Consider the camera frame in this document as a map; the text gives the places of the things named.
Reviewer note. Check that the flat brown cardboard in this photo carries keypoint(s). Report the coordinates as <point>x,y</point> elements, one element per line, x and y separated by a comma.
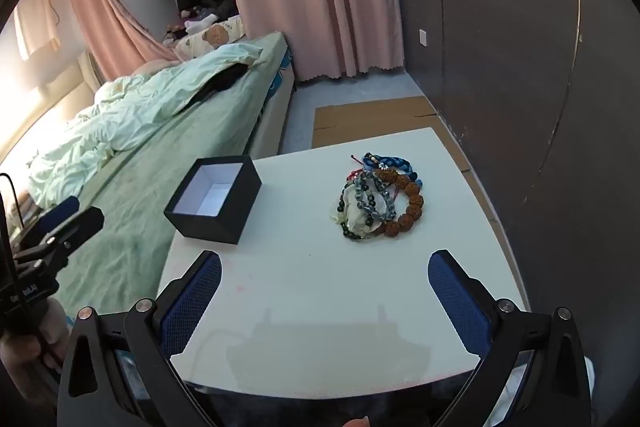
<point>370,122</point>

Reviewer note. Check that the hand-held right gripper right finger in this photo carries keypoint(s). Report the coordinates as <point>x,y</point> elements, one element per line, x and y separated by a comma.
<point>460,302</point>

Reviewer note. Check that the hanging pale towel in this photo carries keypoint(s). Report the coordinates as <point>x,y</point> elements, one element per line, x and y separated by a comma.
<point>35,24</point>

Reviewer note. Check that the white padded headboard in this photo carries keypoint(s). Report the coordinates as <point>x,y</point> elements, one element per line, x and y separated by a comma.
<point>90,72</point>

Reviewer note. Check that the light green quilt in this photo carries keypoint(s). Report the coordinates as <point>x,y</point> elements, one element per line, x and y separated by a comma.
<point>150,102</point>

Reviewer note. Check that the person's left hand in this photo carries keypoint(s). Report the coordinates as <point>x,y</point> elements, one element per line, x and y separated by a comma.
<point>25,357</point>

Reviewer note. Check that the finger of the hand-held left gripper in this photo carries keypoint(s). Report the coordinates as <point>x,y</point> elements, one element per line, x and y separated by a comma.
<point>80,224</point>
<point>60,209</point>

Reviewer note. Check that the black cloth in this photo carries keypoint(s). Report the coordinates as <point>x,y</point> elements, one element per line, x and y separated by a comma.
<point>225,79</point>

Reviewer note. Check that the black jewelry box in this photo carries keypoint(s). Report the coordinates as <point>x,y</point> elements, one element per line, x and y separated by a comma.
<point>210,227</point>

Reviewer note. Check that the printed pillow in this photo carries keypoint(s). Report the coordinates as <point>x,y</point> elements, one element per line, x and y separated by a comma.
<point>215,36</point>

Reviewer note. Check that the white wall socket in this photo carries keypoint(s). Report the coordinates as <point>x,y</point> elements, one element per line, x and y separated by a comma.
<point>423,38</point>

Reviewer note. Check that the draped pink curtain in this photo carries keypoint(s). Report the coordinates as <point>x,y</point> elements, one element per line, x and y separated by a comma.
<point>105,22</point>

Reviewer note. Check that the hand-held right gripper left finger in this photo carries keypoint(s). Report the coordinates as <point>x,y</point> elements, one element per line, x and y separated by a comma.
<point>192,302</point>

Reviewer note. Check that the bed with green sheet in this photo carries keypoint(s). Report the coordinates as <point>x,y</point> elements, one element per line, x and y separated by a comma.
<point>150,177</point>

